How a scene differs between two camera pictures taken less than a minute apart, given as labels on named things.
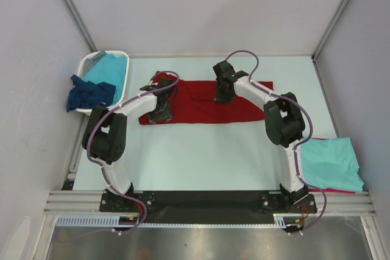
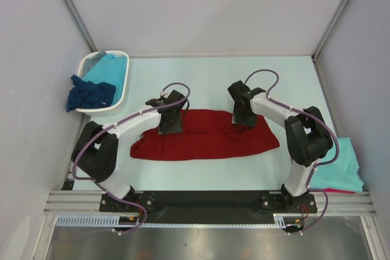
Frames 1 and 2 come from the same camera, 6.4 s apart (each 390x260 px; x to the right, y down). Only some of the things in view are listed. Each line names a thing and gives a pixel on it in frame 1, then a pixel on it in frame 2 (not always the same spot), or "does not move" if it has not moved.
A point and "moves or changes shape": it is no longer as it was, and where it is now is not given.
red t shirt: x=195 y=101 moves or changes shape
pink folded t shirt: x=330 y=190 does not move
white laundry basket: x=122 y=53 does not move
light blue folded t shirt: x=330 y=164 does not move
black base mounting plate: x=200 y=206 does not move
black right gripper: x=219 y=97 → x=237 y=119
